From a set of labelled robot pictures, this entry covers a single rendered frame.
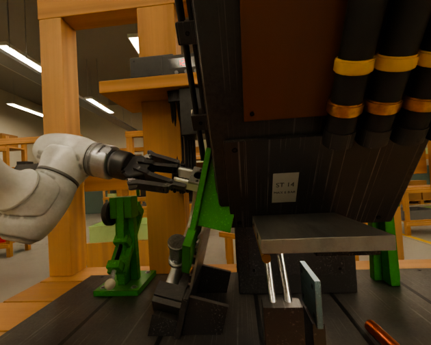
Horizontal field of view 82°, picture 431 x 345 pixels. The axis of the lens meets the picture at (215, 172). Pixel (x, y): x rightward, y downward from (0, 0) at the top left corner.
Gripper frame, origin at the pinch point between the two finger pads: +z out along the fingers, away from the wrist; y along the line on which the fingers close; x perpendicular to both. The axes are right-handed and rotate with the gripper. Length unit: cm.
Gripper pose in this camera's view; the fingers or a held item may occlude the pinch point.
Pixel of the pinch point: (189, 179)
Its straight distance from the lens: 63.4
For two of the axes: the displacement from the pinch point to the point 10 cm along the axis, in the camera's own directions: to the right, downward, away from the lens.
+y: 2.2, -6.8, 7.0
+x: -0.7, 7.1, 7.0
